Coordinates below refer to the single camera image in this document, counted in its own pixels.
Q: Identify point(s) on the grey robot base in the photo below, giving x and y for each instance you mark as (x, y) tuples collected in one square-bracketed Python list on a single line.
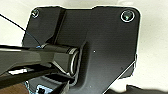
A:
[(106, 46)]

